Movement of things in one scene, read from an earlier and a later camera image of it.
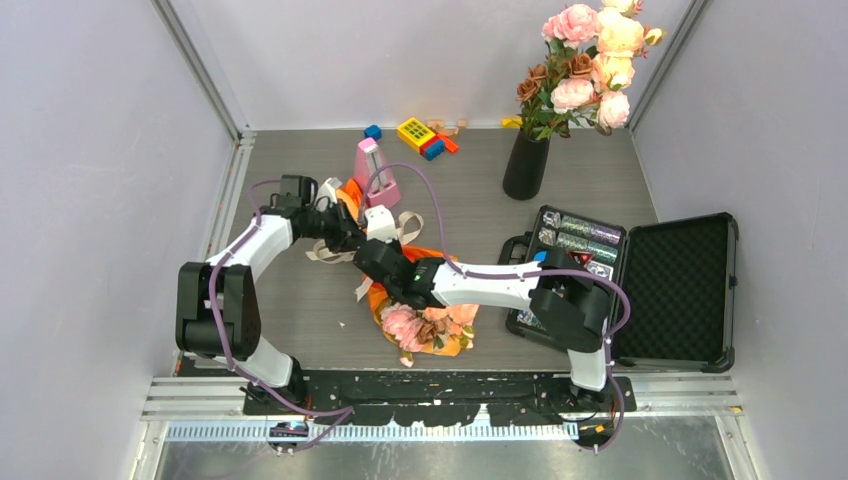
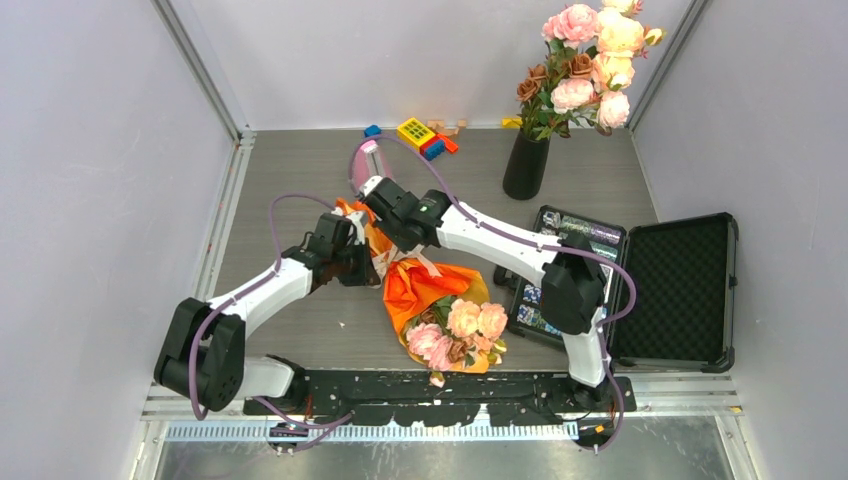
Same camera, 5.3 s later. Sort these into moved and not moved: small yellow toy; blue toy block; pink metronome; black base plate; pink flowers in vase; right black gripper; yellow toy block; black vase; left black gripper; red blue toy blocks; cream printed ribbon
Moved: left black gripper; right black gripper; cream printed ribbon
Not moved: red blue toy blocks; small yellow toy; black vase; blue toy block; black base plate; pink metronome; pink flowers in vase; yellow toy block
